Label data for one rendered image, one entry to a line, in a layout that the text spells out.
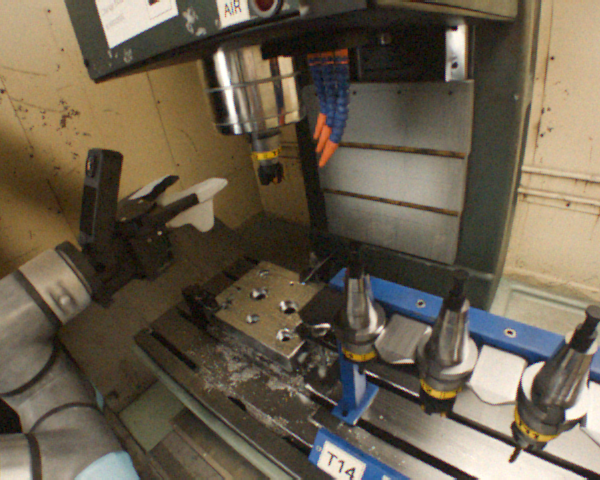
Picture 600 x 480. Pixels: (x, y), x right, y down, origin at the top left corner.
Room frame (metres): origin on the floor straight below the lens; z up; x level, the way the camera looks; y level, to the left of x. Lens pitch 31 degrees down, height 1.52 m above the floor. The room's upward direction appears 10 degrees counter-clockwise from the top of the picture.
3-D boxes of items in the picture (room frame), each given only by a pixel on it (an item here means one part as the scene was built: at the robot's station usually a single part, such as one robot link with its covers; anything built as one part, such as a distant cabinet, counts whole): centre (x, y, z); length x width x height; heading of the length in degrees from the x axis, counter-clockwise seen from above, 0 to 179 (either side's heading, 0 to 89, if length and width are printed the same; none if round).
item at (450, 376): (0.21, -0.13, 1.21); 0.06 x 0.06 x 0.03
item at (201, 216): (0.38, 0.12, 1.36); 0.09 x 0.03 x 0.06; 118
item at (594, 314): (0.13, -0.21, 1.31); 0.02 x 0.02 x 0.03
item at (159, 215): (0.36, 0.15, 1.38); 0.09 x 0.05 x 0.02; 118
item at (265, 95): (0.57, 0.03, 1.47); 0.16 x 0.16 x 0.12
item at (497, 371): (0.17, -0.17, 1.21); 0.07 x 0.05 x 0.01; 136
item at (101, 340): (1.02, 0.51, 0.75); 0.89 x 0.67 x 0.26; 136
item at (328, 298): (0.32, -0.01, 1.21); 0.07 x 0.05 x 0.01; 136
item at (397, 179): (0.89, -0.28, 1.16); 0.48 x 0.05 x 0.51; 46
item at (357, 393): (0.36, -0.05, 1.05); 0.10 x 0.05 x 0.30; 136
